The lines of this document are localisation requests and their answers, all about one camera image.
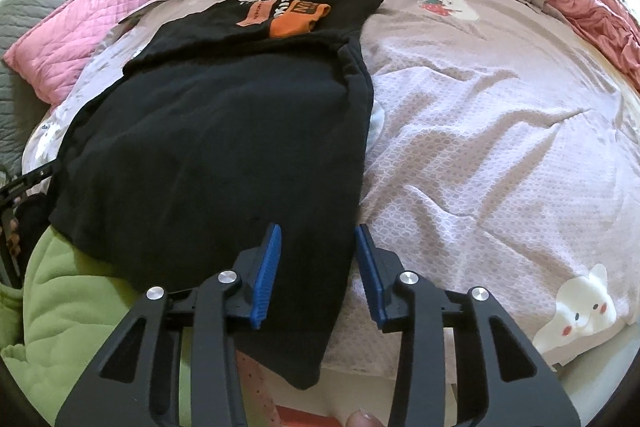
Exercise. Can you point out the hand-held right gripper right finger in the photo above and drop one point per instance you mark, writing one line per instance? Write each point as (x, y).
(370, 277)

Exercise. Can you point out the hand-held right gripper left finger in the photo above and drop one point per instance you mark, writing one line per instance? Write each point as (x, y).
(265, 277)

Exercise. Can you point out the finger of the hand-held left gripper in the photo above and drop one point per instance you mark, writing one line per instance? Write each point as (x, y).
(30, 182)

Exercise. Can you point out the black sweater with orange cuffs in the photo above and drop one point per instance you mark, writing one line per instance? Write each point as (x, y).
(200, 157)

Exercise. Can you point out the person's left hand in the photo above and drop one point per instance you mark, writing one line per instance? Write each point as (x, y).
(16, 237)

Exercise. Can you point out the person's right hand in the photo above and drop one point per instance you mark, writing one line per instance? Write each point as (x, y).
(365, 419)

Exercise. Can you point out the green fleece garment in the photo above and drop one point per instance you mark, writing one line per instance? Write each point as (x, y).
(60, 332)

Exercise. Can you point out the pink dotted cloth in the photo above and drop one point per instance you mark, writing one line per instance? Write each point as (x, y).
(260, 392)

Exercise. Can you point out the pink quilted blanket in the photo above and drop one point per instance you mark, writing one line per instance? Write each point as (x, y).
(75, 32)

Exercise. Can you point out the lilac printed bed blanket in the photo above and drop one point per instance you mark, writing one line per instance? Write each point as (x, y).
(475, 157)

